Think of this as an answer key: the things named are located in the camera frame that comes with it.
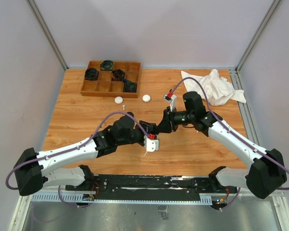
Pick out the dark rolled fabric bottom right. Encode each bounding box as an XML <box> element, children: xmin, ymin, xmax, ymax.
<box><xmin>122</xmin><ymin>79</ymin><xmax>137</xmax><ymax>93</ymax></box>

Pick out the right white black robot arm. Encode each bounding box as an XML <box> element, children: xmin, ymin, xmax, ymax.
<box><xmin>157</xmin><ymin>91</ymin><xmax>287</xmax><ymax>199</ymax></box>

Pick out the dark rolled fabric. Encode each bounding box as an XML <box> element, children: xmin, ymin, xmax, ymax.
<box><xmin>84</xmin><ymin>68</ymin><xmax>99</xmax><ymax>81</ymax></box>
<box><xmin>112</xmin><ymin>69</ymin><xmax>125</xmax><ymax>81</ymax></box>
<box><xmin>122</xmin><ymin>79</ymin><xmax>137</xmax><ymax>93</ymax></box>
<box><xmin>100</xmin><ymin>60</ymin><xmax>114</xmax><ymax>71</ymax></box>

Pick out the white crumpled cloth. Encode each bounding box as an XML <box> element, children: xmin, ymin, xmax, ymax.
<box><xmin>181</xmin><ymin>69</ymin><xmax>247</xmax><ymax>106</ymax></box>

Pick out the dark rolled fabric far left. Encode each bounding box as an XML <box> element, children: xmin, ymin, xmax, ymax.
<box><xmin>84</xmin><ymin>68</ymin><xmax>99</xmax><ymax>81</ymax></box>

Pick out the wooden compartment tray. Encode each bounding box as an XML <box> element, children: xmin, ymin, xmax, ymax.
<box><xmin>80</xmin><ymin>60</ymin><xmax>141</xmax><ymax>98</ymax></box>

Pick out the white slotted cable duct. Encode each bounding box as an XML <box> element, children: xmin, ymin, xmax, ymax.
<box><xmin>31</xmin><ymin>190</ymin><xmax>212</xmax><ymax>205</ymax></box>

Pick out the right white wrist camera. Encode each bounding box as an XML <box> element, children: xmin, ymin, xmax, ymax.
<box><xmin>163</xmin><ymin>89</ymin><xmax>177</xmax><ymax>112</ymax></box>

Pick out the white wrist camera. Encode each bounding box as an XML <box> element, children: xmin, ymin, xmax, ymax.
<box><xmin>163</xmin><ymin>89</ymin><xmax>177</xmax><ymax>112</ymax></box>
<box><xmin>144</xmin><ymin>134</ymin><xmax>159</xmax><ymax>152</ymax></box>

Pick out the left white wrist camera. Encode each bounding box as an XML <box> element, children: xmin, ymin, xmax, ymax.
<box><xmin>144</xmin><ymin>134</ymin><xmax>159</xmax><ymax>152</ymax></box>

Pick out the dark rolled fabric middle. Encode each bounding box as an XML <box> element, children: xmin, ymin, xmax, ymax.
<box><xmin>112</xmin><ymin>69</ymin><xmax>125</xmax><ymax>81</ymax></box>

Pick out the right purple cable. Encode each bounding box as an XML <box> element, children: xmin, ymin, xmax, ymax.
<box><xmin>170</xmin><ymin>77</ymin><xmax>289</xmax><ymax>191</ymax></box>

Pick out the white round case left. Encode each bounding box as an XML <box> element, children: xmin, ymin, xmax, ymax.
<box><xmin>114</xmin><ymin>96</ymin><xmax>123</xmax><ymax>104</ymax></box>

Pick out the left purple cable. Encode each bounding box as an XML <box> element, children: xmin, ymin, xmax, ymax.
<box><xmin>5</xmin><ymin>111</ymin><xmax>152</xmax><ymax>191</ymax></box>

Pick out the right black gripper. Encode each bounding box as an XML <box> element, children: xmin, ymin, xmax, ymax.
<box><xmin>155</xmin><ymin>106</ymin><xmax>194</xmax><ymax>134</ymax></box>

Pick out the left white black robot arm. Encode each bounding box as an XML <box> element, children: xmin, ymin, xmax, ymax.
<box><xmin>14</xmin><ymin>114</ymin><xmax>158</xmax><ymax>196</ymax></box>

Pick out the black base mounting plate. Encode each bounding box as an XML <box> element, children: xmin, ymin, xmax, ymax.
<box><xmin>65</xmin><ymin>175</ymin><xmax>237</xmax><ymax>198</ymax></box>

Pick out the white round case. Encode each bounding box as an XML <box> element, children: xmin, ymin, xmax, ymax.
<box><xmin>142</xmin><ymin>94</ymin><xmax>151</xmax><ymax>103</ymax></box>
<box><xmin>114</xmin><ymin>96</ymin><xmax>123</xmax><ymax>104</ymax></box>

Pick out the purple cable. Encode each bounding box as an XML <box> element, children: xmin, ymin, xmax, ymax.
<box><xmin>5</xmin><ymin>111</ymin><xmax>152</xmax><ymax>191</ymax></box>
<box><xmin>170</xmin><ymin>77</ymin><xmax>289</xmax><ymax>191</ymax></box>

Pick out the white round case right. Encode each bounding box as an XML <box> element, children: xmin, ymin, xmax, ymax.
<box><xmin>142</xmin><ymin>94</ymin><xmax>151</xmax><ymax>103</ymax></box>

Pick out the dark rolled fabric top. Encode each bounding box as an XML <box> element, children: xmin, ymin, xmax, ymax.
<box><xmin>100</xmin><ymin>60</ymin><xmax>114</xmax><ymax>71</ymax></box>

